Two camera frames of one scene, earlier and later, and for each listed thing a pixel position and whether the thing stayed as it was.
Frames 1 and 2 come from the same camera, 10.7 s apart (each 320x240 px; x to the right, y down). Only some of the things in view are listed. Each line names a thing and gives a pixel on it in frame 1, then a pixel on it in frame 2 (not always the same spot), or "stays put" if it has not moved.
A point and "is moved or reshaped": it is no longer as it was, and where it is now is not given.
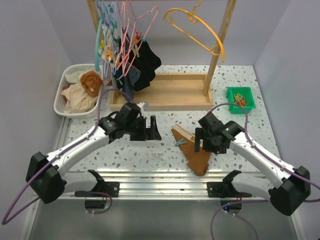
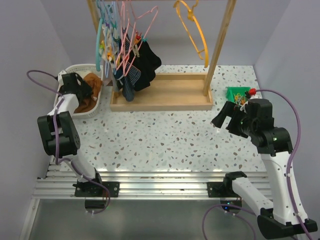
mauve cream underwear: [108, 47] stays put
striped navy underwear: [126, 73] stays put
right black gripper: [200, 134] -> [228, 109]
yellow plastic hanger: [213, 51] is moved or reshaped
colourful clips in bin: [239, 99] stays put
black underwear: [141, 56] stays put
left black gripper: [151, 133] -> [85, 88]
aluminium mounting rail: [166, 185] stays put
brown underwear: [198, 161] -> [88, 103]
